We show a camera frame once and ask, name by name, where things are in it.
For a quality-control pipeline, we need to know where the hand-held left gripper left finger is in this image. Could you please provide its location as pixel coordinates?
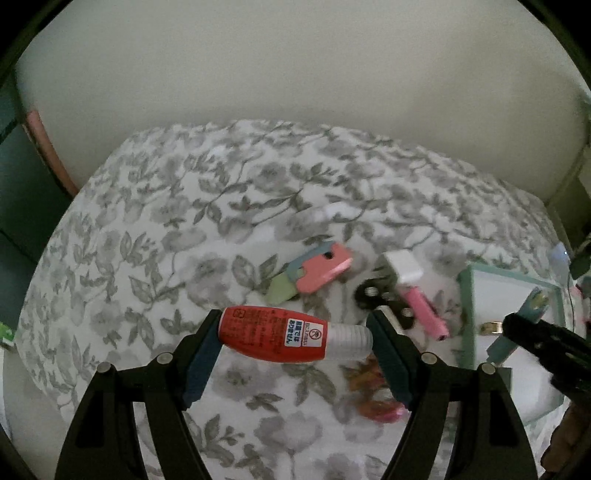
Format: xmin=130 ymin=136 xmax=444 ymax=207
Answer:
xmin=54 ymin=309 xmax=223 ymax=480

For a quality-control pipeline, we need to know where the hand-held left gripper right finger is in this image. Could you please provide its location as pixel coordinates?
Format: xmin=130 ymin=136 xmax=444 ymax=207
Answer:
xmin=367 ymin=309 xmax=539 ymax=480

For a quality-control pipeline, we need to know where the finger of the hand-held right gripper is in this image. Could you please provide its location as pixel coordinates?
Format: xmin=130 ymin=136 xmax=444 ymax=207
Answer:
xmin=502 ymin=313 xmax=591 ymax=371

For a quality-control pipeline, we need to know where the light blue pen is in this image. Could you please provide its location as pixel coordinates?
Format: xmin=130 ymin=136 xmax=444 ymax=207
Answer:
xmin=487 ymin=287 xmax=550 ymax=363

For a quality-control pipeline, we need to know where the red glue bottle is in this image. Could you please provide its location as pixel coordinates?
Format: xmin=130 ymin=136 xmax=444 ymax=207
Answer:
xmin=218 ymin=305 xmax=374 ymax=366

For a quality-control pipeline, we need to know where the shallow teal cardboard box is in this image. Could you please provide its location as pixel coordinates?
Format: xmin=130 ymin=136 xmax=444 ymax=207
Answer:
xmin=457 ymin=264 xmax=578 ymax=421

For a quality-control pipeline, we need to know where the black toy car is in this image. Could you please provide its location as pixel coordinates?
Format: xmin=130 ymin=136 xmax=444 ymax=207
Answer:
xmin=355 ymin=267 xmax=416 ymax=330

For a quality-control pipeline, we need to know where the small orange figurine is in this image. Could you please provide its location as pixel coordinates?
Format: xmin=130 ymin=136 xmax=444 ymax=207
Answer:
xmin=342 ymin=360 xmax=384 ymax=393

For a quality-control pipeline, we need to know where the pink round toy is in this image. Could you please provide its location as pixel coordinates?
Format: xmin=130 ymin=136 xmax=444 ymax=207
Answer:
xmin=358 ymin=388 xmax=407 ymax=423

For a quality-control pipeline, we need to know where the pink stick-shaped gadget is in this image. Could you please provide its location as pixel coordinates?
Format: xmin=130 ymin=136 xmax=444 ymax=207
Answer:
xmin=399 ymin=285 xmax=451 ymax=341

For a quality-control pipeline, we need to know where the black power adapter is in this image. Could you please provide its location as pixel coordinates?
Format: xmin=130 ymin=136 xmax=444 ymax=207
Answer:
xmin=570 ymin=249 xmax=591 ymax=280

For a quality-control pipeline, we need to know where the pink and green stapler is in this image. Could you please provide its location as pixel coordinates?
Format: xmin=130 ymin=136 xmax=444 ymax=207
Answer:
xmin=267 ymin=242 xmax=354 ymax=305

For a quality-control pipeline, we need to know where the white shelf unit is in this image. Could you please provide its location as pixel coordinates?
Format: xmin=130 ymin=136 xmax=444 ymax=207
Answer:
xmin=545 ymin=138 xmax=591 ymax=250

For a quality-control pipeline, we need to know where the grey floral blanket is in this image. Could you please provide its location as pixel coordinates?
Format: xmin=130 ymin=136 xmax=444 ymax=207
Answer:
xmin=14 ymin=120 xmax=568 ymax=480

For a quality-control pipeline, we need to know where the dark green cabinet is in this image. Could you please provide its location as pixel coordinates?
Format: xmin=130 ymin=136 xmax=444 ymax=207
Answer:
xmin=0 ymin=69 xmax=77 ymax=352

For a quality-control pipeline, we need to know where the pink board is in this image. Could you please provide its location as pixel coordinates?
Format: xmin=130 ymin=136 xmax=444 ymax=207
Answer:
xmin=25 ymin=110 xmax=80 ymax=197

